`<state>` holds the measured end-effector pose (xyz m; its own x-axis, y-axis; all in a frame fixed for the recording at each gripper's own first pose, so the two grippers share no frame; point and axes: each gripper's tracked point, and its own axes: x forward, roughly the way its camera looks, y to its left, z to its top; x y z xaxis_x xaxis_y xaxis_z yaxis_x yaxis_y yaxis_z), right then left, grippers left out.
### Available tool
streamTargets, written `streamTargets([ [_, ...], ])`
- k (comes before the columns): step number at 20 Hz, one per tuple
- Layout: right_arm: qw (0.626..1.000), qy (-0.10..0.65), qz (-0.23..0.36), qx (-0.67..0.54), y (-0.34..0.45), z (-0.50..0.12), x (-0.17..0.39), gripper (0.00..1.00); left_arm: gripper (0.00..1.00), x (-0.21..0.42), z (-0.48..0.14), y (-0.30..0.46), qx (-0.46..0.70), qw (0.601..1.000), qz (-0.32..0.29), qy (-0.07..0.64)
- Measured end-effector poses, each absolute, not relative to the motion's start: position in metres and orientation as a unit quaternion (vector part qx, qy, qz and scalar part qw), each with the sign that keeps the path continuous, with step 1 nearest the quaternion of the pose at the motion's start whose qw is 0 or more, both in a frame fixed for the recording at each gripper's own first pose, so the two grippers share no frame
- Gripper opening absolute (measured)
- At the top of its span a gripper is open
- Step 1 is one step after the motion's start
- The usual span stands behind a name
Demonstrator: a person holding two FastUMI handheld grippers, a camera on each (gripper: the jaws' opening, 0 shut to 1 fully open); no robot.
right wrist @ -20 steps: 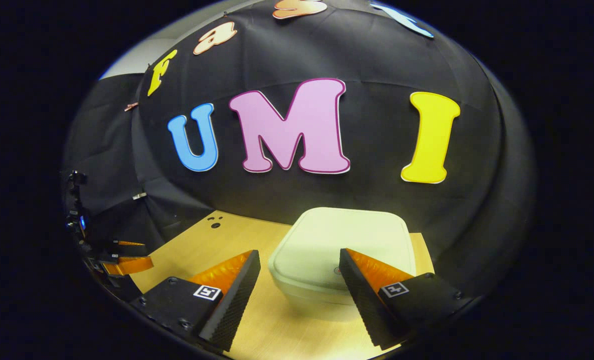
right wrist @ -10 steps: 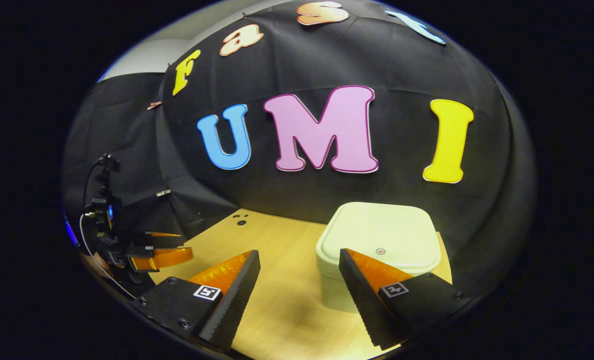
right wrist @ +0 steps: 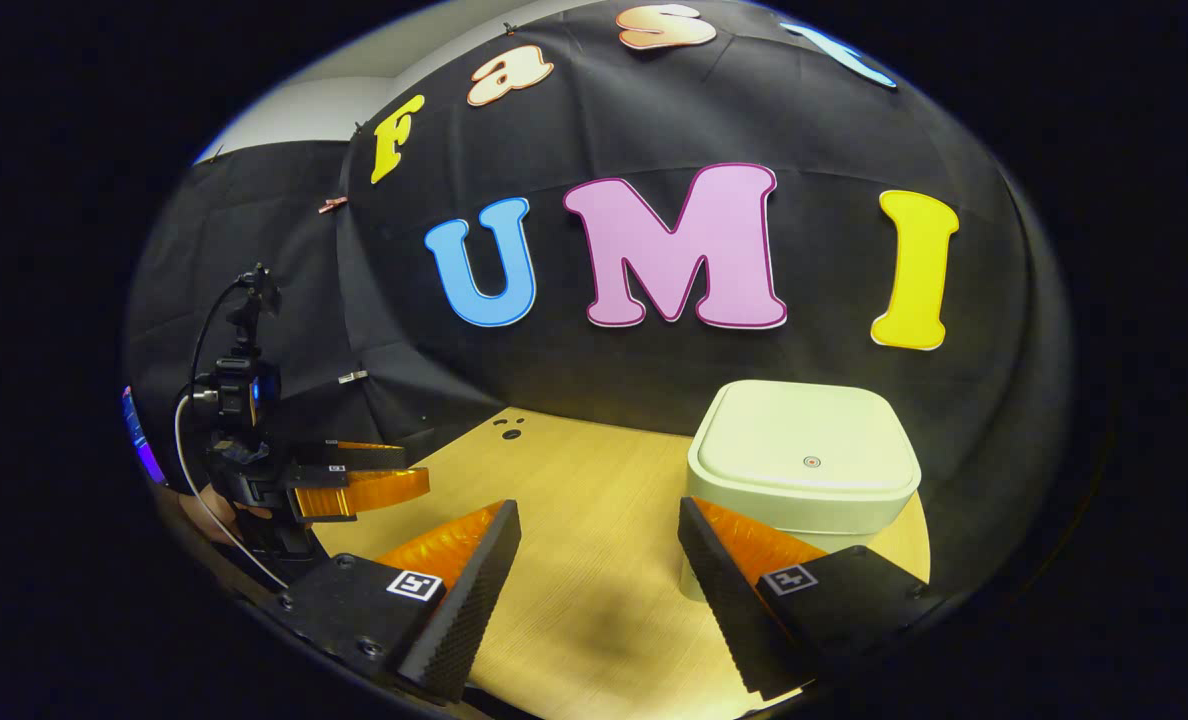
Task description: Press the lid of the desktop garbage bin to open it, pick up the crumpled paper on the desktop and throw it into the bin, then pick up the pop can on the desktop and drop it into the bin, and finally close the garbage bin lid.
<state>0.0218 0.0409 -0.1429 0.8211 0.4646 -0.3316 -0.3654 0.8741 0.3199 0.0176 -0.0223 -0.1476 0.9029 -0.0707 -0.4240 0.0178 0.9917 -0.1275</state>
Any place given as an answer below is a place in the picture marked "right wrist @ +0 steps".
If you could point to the copper clip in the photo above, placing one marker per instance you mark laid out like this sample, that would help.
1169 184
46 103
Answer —
333 204

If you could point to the wooden desktop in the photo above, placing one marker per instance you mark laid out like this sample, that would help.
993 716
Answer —
594 500

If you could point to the purple lit screen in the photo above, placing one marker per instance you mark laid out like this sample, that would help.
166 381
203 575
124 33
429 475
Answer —
142 440

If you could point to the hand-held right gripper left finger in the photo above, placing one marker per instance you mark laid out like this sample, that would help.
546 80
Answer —
474 610

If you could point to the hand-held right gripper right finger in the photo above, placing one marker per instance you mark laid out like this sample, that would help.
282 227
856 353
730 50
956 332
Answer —
729 610

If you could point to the black backdrop cloth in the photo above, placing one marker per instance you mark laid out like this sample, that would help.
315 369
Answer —
654 380

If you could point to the green garbage bin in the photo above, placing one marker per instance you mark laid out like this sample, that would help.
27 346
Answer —
804 440

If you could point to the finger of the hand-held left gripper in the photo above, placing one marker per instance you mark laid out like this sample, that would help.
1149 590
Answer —
364 458
384 490

